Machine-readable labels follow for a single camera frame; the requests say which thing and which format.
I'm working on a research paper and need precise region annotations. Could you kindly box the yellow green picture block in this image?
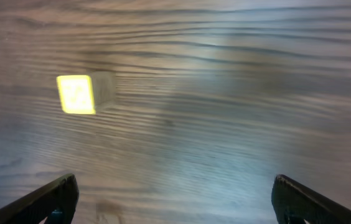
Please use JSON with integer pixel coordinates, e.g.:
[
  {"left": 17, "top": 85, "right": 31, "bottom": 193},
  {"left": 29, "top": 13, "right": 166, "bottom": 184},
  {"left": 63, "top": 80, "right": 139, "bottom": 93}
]
[{"left": 56, "top": 71, "right": 116, "bottom": 114}]

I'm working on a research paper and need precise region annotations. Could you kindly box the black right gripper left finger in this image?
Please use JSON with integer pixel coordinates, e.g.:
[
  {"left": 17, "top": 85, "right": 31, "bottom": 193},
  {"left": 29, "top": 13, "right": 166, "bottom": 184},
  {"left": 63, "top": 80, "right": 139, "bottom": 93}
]
[{"left": 0, "top": 174, "right": 79, "bottom": 224}]

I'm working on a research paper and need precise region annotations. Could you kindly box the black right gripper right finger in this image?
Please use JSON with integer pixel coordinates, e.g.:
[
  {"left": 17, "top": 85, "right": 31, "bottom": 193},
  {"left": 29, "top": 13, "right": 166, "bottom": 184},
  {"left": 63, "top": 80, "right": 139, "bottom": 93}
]
[{"left": 271, "top": 175, "right": 351, "bottom": 224}]

